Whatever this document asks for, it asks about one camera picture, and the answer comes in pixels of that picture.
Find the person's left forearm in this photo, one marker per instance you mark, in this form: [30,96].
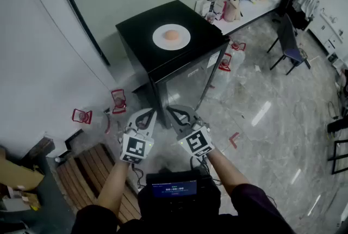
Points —
[114,186]

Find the brown egg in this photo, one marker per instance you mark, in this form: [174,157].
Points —
[171,35]

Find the plastic drink cup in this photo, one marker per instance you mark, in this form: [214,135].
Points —
[210,18]

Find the white cabinet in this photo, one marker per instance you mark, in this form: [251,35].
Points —
[326,29]

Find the dark wooden block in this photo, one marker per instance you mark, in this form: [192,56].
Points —
[40,147]

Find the white round plate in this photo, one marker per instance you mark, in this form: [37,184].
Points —
[163,43]

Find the wooden slat pallet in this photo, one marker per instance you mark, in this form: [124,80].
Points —
[87,173]

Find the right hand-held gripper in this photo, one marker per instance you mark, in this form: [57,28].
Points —
[197,143]

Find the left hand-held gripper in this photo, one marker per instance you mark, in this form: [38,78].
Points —
[134,147]

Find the person's right forearm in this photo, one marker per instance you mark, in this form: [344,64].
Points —
[225,173]

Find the beige tote bag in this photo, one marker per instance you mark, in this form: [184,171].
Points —
[232,9]

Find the person's dark clothing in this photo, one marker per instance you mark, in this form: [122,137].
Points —
[258,214]

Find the black chest device with screen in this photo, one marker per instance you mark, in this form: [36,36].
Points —
[174,189]

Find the dark chair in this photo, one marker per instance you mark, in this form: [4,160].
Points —
[288,42]

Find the pale hanging jacket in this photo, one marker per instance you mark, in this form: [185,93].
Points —
[305,1]

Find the small round basket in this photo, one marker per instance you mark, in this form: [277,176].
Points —
[303,54]

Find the white paper bag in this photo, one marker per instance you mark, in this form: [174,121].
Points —
[203,7]

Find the brown cardboard box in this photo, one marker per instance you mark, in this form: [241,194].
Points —
[16,173]

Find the black metal frame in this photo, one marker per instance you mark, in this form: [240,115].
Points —
[335,158]

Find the pink white shopping bag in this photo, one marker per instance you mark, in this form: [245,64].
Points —
[219,8]

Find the black mini fridge cabinet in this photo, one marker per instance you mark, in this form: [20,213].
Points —
[136,34]

